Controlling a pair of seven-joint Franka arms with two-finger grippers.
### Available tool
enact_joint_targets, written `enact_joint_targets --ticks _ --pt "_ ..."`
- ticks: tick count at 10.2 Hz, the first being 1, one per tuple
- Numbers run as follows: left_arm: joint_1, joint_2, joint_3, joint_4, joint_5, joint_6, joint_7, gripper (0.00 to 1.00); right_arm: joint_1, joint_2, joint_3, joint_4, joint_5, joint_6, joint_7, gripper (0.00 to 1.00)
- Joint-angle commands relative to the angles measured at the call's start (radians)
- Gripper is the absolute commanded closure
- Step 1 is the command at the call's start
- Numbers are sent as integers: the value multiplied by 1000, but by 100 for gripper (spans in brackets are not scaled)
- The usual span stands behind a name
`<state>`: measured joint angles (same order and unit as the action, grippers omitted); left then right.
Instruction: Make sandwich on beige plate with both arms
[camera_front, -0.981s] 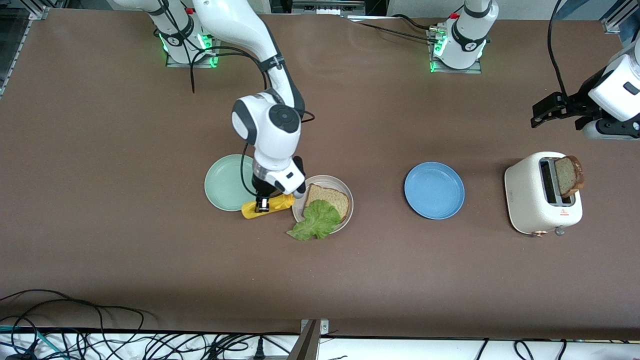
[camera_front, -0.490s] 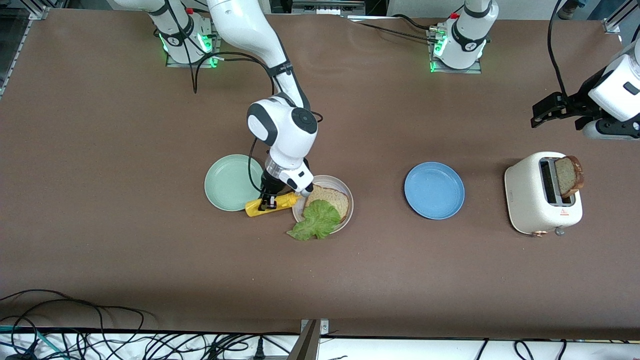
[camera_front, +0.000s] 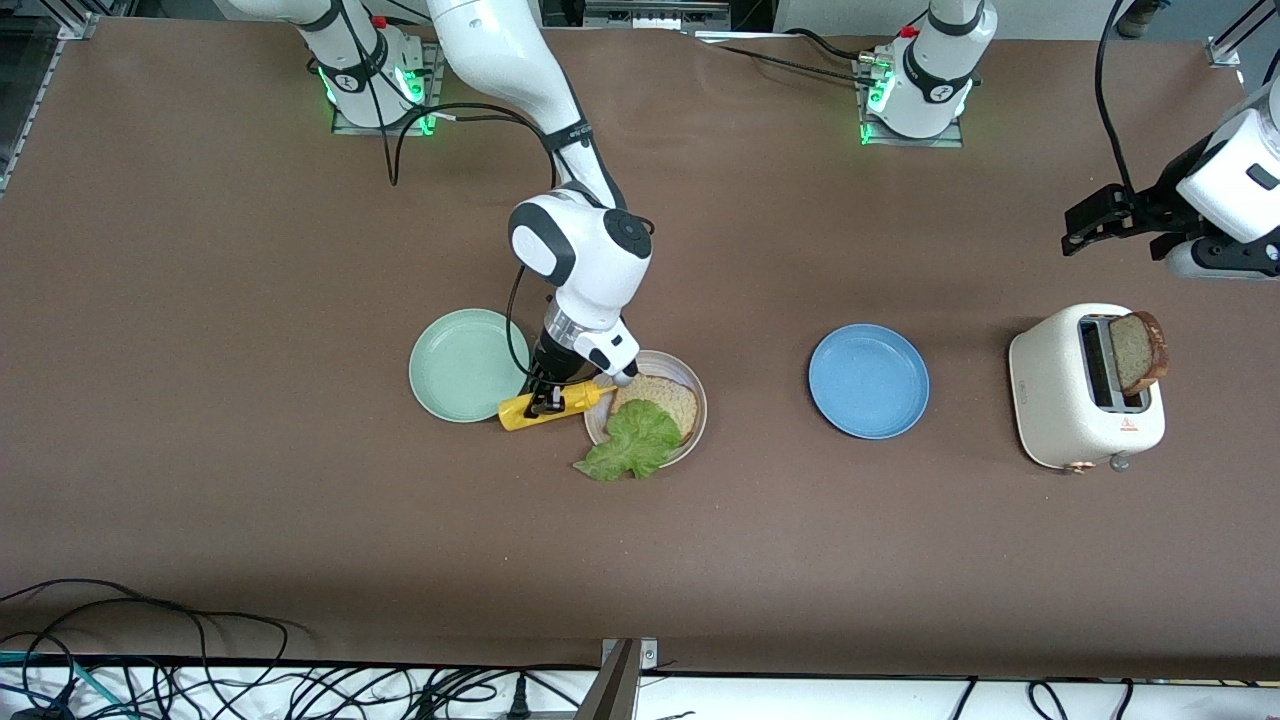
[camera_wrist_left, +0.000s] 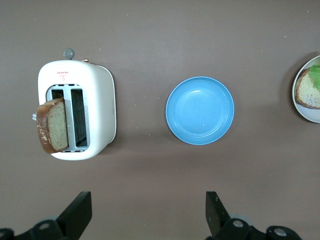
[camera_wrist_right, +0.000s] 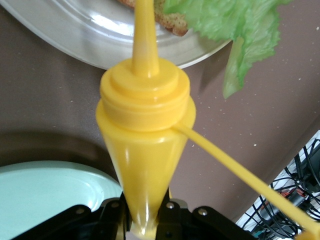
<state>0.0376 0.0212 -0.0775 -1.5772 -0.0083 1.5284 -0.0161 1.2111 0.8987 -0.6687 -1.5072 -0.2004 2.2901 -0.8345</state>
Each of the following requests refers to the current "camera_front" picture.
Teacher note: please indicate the green plate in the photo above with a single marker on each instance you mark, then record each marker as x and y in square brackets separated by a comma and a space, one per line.
[460, 365]

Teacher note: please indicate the green lettuce leaf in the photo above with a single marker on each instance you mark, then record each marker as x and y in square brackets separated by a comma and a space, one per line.
[635, 445]

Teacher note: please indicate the grey metal bracket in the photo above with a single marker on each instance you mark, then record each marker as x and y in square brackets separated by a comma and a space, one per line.
[620, 690]

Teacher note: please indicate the blue plate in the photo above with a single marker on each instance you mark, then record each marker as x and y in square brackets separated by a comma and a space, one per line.
[868, 382]

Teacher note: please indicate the beige plate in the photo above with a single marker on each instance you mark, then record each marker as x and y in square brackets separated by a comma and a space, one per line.
[690, 385]

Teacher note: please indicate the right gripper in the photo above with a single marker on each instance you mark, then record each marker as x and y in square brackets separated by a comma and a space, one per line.
[551, 359]

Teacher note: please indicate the yellow mustard squeeze bottle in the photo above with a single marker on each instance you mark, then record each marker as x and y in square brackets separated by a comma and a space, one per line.
[515, 412]

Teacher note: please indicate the grey power strip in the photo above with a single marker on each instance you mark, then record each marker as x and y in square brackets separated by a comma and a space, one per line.
[680, 12]

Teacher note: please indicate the white toaster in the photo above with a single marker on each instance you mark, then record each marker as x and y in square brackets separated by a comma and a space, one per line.
[1050, 400]

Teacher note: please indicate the aluminium frame profile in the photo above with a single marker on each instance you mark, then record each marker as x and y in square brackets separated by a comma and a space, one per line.
[40, 70]
[1225, 50]

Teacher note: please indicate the brown bread slice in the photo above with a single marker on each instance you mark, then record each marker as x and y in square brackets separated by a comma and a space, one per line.
[665, 395]
[1135, 350]

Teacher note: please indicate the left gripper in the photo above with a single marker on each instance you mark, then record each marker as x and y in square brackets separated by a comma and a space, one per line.
[1158, 206]

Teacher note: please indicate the black power plug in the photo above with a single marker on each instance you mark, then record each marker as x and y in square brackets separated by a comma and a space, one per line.
[519, 700]

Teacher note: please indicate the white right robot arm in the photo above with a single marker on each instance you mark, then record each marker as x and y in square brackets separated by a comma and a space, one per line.
[580, 250]

